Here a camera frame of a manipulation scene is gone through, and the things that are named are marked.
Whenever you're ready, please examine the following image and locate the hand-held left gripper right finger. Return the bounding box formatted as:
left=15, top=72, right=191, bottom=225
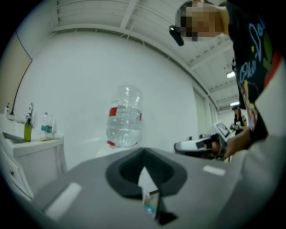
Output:
left=143, top=147, right=246, bottom=229

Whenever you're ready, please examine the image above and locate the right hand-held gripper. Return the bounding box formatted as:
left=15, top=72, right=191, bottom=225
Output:
left=174, top=120, right=232, bottom=161

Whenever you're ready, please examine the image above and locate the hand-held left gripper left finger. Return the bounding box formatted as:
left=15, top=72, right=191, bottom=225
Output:
left=30, top=147, right=146, bottom=229

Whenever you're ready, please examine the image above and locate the white water dispenser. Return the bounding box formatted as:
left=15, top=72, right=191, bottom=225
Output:
left=96, top=143, right=143, bottom=162

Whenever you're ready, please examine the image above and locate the person's right forearm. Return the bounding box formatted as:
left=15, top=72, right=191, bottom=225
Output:
left=223, top=126, right=255, bottom=161

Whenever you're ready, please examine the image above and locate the white sink cabinet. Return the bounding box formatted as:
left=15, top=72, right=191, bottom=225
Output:
left=0, top=116, right=67, bottom=201

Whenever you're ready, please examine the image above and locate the clear plastic water bottle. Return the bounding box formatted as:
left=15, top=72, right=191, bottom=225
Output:
left=41, top=112, right=49, bottom=137
left=46, top=114, right=55, bottom=138

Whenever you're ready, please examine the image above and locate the large clear water jug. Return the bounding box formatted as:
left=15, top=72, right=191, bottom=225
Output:
left=105, top=85, right=143, bottom=148

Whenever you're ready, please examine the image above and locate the green soap bottle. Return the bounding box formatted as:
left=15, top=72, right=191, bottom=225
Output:
left=24, top=117, right=32, bottom=142

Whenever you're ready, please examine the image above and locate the grey metal tray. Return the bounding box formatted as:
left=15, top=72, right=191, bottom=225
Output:
left=2, top=131, right=25, bottom=144

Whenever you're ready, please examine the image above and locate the chrome faucet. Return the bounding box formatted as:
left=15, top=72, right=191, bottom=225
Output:
left=28, top=102, right=37, bottom=128

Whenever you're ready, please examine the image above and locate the person's black printed t-shirt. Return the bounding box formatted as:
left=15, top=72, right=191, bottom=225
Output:
left=225, top=0, right=282, bottom=144

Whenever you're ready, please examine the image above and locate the person's head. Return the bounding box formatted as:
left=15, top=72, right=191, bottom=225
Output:
left=175, top=0, right=229, bottom=42

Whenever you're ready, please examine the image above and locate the beige door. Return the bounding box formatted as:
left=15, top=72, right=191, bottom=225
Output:
left=0, top=33, right=34, bottom=114

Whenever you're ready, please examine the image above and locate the black head camera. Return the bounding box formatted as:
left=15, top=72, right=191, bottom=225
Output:
left=168, top=25, right=185, bottom=47

